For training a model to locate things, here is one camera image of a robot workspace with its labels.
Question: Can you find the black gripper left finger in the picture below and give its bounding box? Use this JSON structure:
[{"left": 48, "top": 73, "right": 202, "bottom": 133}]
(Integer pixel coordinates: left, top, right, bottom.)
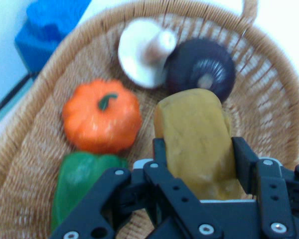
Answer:
[{"left": 49, "top": 137, "right": 224, "bottom": 239}]

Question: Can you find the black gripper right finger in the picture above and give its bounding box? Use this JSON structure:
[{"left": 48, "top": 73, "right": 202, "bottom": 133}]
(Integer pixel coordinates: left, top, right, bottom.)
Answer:
[{"left": 231, "top": 136, "right": 299, "bottom": 239}]

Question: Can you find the brown potato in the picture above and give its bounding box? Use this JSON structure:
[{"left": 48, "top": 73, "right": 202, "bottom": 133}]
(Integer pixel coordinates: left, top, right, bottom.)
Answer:
[{"left": 153, "top": 88, "right": 250, "bottom": 201}]

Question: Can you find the green bell pepper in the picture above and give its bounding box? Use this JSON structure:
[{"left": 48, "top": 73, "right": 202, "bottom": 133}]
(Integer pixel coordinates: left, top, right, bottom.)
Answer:
[{"left": 50, "top": 151, "right": 129, "bottom": 234}]

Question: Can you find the woven wicker basket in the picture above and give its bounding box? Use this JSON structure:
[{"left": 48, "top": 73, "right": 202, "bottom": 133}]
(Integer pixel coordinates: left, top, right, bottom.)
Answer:
[{"left": 0, "top": 0, "right": 299, "bottom": 239}]

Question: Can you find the orange toy pumpkin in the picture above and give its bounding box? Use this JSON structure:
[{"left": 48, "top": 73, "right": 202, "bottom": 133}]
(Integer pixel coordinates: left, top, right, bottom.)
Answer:
[{"left": 61, "top": 79, "right": 144, "bottom": 154}]

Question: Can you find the white mushroom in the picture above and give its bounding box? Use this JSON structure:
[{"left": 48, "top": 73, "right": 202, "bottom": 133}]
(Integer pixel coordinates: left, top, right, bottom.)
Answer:
[{"left": 117, "top": 19, "right": 178, "bottom": 90}]

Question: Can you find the light blue foam block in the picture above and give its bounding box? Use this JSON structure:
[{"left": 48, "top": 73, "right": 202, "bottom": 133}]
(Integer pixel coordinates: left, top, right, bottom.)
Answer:
[{"left": 14, "top": 0, "right": 92, "bottom": 74}]

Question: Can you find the black metal frame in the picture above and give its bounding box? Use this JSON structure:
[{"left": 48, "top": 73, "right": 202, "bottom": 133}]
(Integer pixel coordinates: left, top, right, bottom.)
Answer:
[{"left": 0, "top": 71, "right": 39, "bottom": 128}]

